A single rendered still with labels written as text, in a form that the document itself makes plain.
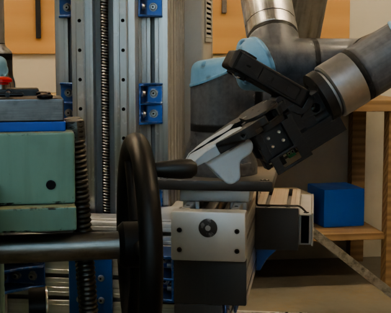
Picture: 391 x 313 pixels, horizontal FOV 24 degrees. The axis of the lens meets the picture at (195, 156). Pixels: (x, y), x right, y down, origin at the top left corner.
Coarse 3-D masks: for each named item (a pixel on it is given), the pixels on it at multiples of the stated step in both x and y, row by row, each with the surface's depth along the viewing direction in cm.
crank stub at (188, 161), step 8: (168, 160) 111; (176, 160) 111; (184, 160) 111; (192, 160) 112; (160, 168) 110; (168, 168) 110; (176, 168) 110; (184, 168) 111; (192, 168) 111; (160, 176) 111; (168, 176) 111; (176, 176) 111; (184, 176) 111; (192, 176) 112
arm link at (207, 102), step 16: (208, 64) 173; (192, 80) 176; (208, 80) 173; (224, 80) 172; (192, 96) 176; (208, 96) 173; (224, 96) 173; (240, 96) 173; (256, 96) 174; (192, 112) 177; (208, 112) 174; (224, 112) 173; (240, 112) 175
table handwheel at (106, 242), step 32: (128, 160) 121; (128, 192) 120; (128, 224) 115; (160, 224) 104; (0, 256) 112; (32, 256) 113; (64, 256) 114; (96, 256) 115; (128, 256) 114; (160, 256) 103; (128, 288) 126; (160, 288) 104
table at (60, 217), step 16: (0, 208) 109; (16, 208) 109; (32, 208) 109; (48, 208) 110; (64, 208) 110; (0, 224) 109; (16, 224) 109; (32, 224) 109; (48, 224) 110; (64, 224) 110
